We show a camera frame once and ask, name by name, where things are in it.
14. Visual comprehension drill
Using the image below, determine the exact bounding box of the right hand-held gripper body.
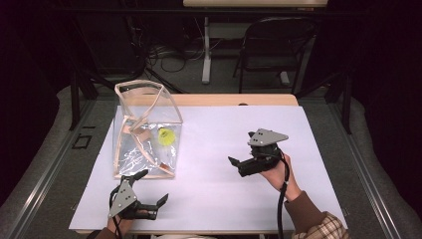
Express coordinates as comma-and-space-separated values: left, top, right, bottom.
237, 127, 290, 178

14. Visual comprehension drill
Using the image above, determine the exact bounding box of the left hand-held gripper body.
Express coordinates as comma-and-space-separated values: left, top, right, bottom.
107, 178, 158, 221

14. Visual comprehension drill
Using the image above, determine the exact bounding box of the transparent bag with beige trim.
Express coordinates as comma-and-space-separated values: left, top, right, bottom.
112, 79, 184, 180

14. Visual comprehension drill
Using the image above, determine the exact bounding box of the yellow shuttlecock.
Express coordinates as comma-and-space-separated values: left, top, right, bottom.
156, 127, 176, 147

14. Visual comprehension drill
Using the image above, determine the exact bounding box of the person's left hand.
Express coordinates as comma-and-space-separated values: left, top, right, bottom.
105, 208, 151, 235

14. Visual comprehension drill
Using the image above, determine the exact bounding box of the person's right hand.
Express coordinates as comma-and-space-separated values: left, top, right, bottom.
259, 152, 304, 202

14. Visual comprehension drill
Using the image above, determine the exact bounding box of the wooden table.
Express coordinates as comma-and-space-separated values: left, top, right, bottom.
68, 93, 348, 236

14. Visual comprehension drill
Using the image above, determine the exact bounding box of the white table mat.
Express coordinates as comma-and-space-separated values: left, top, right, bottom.
68, 105, 348, 233

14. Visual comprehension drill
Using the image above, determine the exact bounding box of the black folding chair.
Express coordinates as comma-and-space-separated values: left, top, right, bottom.
232, 16, 318, 95

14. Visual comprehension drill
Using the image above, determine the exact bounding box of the white-legged desk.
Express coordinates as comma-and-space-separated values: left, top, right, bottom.
182, 0, 328, 86

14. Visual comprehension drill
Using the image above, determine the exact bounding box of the black tripod leg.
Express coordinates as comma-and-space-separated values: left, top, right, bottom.
144, 67, 187, 95

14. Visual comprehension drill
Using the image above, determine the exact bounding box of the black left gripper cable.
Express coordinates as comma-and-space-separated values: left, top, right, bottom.
108, 185, 125, 239

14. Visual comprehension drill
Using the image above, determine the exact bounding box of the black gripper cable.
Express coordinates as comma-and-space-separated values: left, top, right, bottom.
276, 148, 293, 239
108, 185, 125, 239

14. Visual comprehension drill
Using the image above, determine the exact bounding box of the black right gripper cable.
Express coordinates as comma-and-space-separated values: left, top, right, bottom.
276, 148, 293, 239

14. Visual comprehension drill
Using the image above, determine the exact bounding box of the metal floor rail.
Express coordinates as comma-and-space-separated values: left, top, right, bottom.
326, 99, 404, 239
6, 99, 98, 239

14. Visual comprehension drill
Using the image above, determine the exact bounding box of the black stand post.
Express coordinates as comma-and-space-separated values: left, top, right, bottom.
342, 70, 353, 135
68, 68, 82, 131

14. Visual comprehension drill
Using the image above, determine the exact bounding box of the bundle of floor cables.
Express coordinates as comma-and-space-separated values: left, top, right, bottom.
144, 39, 207, 74

